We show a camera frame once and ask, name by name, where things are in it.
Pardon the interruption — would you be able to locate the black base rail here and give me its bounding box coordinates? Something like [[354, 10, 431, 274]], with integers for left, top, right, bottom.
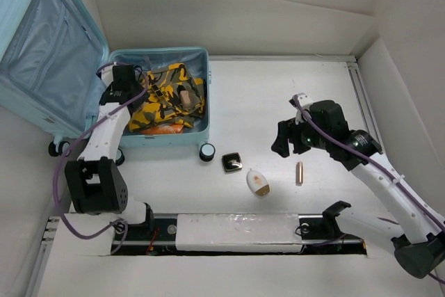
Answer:
[[112, 213, 366, 256]]

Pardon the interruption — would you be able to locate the black square compact case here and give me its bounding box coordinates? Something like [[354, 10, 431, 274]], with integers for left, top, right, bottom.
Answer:
[[222, 152, 243, 173]]

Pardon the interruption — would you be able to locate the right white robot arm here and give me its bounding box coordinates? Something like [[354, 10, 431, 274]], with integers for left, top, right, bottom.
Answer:
[[271, 93, 444, 279]]

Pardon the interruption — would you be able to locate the white oval sunscreen bottle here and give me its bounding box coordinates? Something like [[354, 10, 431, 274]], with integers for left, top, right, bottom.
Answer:
[[246, 170, 270, 198]]

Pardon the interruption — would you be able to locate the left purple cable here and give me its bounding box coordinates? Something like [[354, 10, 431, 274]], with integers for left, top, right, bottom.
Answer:
[[52, 62, 150, 255]]

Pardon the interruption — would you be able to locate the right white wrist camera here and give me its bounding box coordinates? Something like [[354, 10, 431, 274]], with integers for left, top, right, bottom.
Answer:
[[289, 93, 314, 125]]

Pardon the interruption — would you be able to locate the rose gold lipstick tube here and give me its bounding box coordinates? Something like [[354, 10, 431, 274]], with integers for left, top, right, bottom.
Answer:
[[296, 161, 304, 186]]

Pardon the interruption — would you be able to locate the light blue suitcase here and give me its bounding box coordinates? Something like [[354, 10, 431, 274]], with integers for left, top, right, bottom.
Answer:
[[1, 0, 211, 156]]

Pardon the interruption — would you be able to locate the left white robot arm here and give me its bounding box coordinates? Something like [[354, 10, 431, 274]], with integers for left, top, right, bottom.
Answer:
[[64, 63, 155, 239]]

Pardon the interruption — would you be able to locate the camouflage yellow green garment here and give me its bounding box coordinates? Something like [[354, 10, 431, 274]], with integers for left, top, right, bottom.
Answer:
[[128, 63, 207, 134]]

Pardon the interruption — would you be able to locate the beige foundation bottle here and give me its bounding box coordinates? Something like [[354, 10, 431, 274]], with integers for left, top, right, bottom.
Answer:
[[178, 86, 192, 109]]

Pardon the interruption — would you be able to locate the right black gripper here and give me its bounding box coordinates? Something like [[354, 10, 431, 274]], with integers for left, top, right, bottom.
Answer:
[[270, 111, 331, 157]]

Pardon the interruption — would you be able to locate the orange tie-dye garment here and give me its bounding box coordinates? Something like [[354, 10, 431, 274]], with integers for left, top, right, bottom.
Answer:
[[140, 124, 184, 136]]

